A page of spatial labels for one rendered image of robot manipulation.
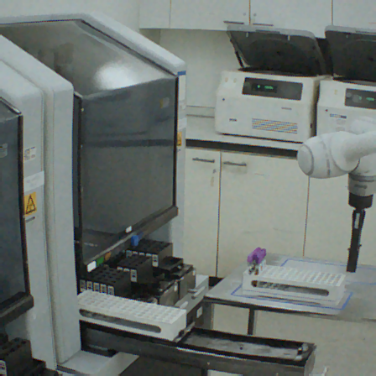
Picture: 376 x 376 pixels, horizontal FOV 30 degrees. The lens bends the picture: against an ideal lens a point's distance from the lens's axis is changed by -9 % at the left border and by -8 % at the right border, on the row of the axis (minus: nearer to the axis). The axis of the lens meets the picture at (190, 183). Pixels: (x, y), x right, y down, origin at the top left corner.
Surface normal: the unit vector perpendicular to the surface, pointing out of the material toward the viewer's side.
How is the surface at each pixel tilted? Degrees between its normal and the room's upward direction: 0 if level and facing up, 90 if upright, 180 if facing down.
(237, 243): 90
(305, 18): 90
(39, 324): 90
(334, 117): 90
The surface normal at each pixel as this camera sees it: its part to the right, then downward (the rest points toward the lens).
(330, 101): -0.30, -0.32
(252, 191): -0.37, 0.21
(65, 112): 0.93, 0.11
